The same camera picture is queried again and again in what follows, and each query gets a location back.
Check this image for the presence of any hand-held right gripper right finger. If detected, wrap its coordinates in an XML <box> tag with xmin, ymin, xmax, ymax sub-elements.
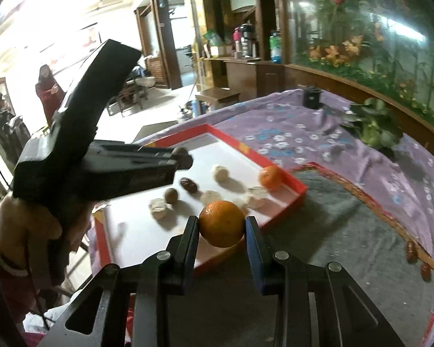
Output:
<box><xmin>244</xmin><ymin>216</ymin><xmax>406</xmax><ymax>347</ymax></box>

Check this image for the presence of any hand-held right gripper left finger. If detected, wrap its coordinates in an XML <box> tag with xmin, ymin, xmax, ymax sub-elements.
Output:
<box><xmin>49</xmin><ymin>216</ymin><xmax>199</xmax><ymax>347</ymax></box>

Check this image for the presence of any small orange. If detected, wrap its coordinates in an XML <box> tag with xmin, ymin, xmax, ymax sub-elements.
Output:
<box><xmin>199</xmin><ymin>200</ymin><xmax>246</xmax><ymax>248</ymax></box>

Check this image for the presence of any red cardboard tray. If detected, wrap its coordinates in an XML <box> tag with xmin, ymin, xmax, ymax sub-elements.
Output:
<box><xmin>90</xmin><ymin>123</ymin><xmax>308</xmax><ymax>280</ymax></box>

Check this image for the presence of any large orange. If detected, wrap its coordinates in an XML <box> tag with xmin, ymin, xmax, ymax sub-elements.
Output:
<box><xmin>258</xmin><ymin>166</ymin><xmax>285</xmax><ymax>191</ymax></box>

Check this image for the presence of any person's left forearm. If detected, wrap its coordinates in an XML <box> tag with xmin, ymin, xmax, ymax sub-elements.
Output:
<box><xmin>0</xmin><ymin>239</ymin><xmax>40</xmax><ymax>335</ymax></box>

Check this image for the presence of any person's left hand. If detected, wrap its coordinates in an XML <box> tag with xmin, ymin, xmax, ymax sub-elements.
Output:
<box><xmin>0</xmin><ymin>188</ymin><xmax>95</xmax><ymax>270</ymax></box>

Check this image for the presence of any blue bottle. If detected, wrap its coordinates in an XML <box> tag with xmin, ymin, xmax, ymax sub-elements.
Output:
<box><xmin>188</xmin><ymin>99</ymin><xmax>207</xmax><ymax>117</ymax></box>

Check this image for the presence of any grey mat with red edge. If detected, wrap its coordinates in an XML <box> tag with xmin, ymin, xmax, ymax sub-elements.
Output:
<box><xmin>166</xmin><ymin>163</ymin><xmax>434</xmax><ymax>347</ymax></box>

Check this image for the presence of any wooden stool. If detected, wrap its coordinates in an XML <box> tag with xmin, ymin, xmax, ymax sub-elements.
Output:
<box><xmin>195</xmin><ymin>87</ymin><xmax>241</xmax><ymax>109</ymax></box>

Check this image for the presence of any wooden cabinet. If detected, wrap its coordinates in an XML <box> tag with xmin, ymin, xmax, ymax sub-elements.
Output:
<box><xmin>198</xmin><ymin>0</ymin><xmax>294</xmax><ymax>99</ymax></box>

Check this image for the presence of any purple floral cloth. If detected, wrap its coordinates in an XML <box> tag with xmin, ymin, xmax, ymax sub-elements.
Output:
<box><xmin>134</xmin><ymin>88</ymin><xmax>434</xmax><ymax>261</ymax></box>

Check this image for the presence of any green bag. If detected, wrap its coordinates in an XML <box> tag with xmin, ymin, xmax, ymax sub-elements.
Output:
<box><xmin>203</xmin><ymin>29</ymin><xmax>223</xmax><ymax>46</ymax></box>

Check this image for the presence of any green plastic bottle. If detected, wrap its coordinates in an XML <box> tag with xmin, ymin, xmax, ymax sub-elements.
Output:
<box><xmin>269</xmin><ymin>31</ymin><xmax>283</xmax><ymax>63</ymax></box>

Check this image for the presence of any green leafy plant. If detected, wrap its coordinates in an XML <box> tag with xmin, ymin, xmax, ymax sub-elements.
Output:
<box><xmin>342</xmin><ymin>97</ymin><xmax>403</xmax><ymax>149</ymax></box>

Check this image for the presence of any flower and bamboo wall mural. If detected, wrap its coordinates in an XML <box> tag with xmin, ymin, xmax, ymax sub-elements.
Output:
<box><xmin>286</xmin><ymin>0</ymin><xmax>434</xmax><ymax>118</ymax></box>

